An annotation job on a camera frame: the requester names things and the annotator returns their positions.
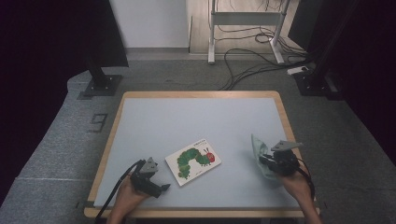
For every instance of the white desk frame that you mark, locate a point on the white desk frame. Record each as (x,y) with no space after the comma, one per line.
(246,18)

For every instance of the white power strip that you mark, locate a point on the white power strip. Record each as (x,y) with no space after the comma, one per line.
(297,70)

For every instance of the caterpillar picture book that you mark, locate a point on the caterpillar picture book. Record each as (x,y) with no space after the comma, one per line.
(193,161)

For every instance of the black metal stand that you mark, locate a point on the black metal stand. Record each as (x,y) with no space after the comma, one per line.
(314,82)
(101,82)

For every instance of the person's left hand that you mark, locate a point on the person's left hand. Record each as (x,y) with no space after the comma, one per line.
(129,196)

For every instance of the black curtain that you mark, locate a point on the black curtain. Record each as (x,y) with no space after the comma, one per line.
(367,46)
(46,46)

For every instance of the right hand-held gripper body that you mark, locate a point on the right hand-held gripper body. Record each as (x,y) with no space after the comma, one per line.
(283,161)

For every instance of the wooden table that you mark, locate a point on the wooden table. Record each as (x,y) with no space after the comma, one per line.
(199,94)

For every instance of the person's right hand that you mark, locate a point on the person's right hand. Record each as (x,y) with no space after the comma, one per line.
(295,186)

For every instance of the grey tape strip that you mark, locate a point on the grey tape strip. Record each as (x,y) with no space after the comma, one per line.
(89,204)

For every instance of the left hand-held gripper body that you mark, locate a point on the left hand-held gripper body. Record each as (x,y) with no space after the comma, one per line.
(144,177)

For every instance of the pale green cloth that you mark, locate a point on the pale green cloth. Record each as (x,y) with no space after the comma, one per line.
(260,147)

